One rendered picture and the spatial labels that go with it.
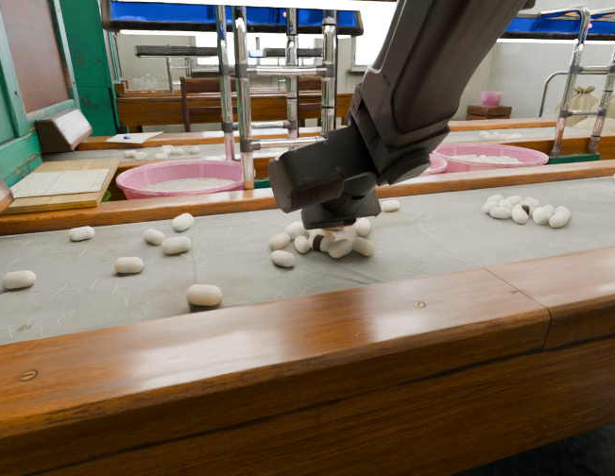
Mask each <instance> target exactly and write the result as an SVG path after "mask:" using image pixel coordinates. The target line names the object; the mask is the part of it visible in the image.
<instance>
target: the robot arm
mask: <svg viewBox="0 0 615 476"><path fill-rule="evenodd" d="M526 2H527V0H398V1H397V4H396V7H395V9H394V12H393V15H392V18H391V21H390V24H389V27H388V30H387V32H386V35H385V38H384V42H383V44H382V46H381V49H380V51H379V53H378V55H377V57H376V58H375V60H374V61H373V62H372V63H371V64H370V65H369V66H368V67H367V69H366V72H365V76H364V79H363V82H362V83H359V84H356V86H355V89H354V93H353V97H352V100H351V103H350V109H349V111H348V112H347V114H346V118H347V120H348V123H349V125H348V126H346V127H341V128H337V129H333V130H329V131H326V132H325V134H324V136H323V137H324V140H322V141H319V142H315V143H312V144H307V145H304V146H301V147H297V148H294V149H291V150H288V151H286V152H284V153H282V154H281V155H280V156H279V157H276V158H272V159H270V160H269V162H268V177H269V182H270V186H271V190H272V193H273V195H274V197H275V199H276V201H277V203H278V205H279V207H280V208H281V210H282V211H283V212H284V213H292V212H295V211H298V210H301V212H300V213H301V220H302V225H303V227H304V228H305V229H306V230H316V229H322V230H327V229H335V228H342V227H349V226H353V224H354V223H355V222H356V218H361V217H370V216H374V217H377V216H378V215H379V214H380V213H381V212H382V209H381V206H380V202H379V198H378V196H377V192H376V189H375V187H376V186H378V187H380V186H384V185H386V184H388V185H389V186H391V185H394V184H397V183H400V182H403V181H406V180H409V179H413V178H416V177H418V176H419V175H420V174H421V173H423V172H424V171H425V170H426V169H428V168H429V167H430V166H431V165H432V163H431V161H430V158H431V157H430V154H431V153H432V152H433V151H435V150H436V149H437V147H438V146H439V145H440V144H441V143H442V142H443V140H444V139H445V138H446V137H447V136H448V135H449V133H450V132H451V129H450V127H449V125H448V123H449V122H450V121H451V119H452V118H453V117H454V115H455V114H456V112H457V110H458V107H459V103H460V98H461V95H462V93H463V92H464V90H465V88H466V86H467V85H468V83H469V81H470V79H471V77H472V75H473V74H474V72H475V71H476V69H477V68H478V66H479V65H480V64H481V62H482V61H483V59H484V58H485V57H486V55H487V54H488V52H489V51H490V50H491V48H492V47H493V46H494V44H495V43H496V42H497V41H498V40H499V39H500V37H501V36H502V35H503V33H504V32H505V30H506V29H507V28H508V26H509V25H510V23H511V22H512V21H513V19H514V18H515V17H516V15H517V14H518V13H519V11H520V10H521V8H522V7H523V6H524V4H525V3H526Z"/></svg>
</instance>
